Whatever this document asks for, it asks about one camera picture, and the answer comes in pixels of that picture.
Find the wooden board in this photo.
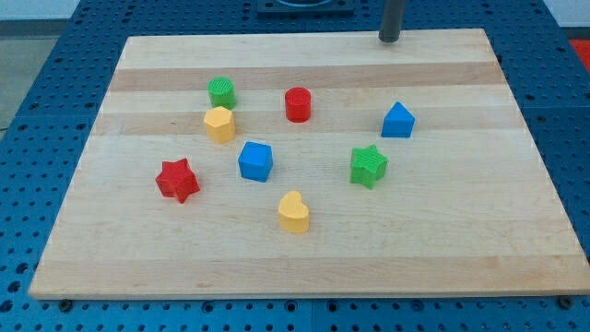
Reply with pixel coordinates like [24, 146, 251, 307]
[29, 29, 589, 300]

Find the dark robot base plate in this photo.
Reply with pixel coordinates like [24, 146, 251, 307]
[254, 0, 355, 17]

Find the blue cube block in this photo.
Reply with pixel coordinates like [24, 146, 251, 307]
[238, 141, 273, 183]

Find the green cylinder block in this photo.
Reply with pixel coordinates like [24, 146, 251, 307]
[207, 77, 237, 110]

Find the red cylinder block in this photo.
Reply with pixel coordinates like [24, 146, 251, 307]
[285, 87, 312, 123]

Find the yellow hexagon block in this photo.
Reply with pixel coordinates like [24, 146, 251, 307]
[204, 106, 236, 144]

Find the green star block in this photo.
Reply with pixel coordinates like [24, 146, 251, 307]
[349, 145, 388, 189]

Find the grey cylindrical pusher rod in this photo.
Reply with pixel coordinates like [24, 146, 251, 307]
[378, 0, 407, 43]

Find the red star block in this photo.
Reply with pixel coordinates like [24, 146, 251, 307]
[155, 158, 200, 204]

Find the yellow heart block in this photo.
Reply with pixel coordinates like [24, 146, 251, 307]
[277, 191, 310, 233]

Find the blue triangle block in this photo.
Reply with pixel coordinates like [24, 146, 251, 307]
[381, 101, 416, 138]

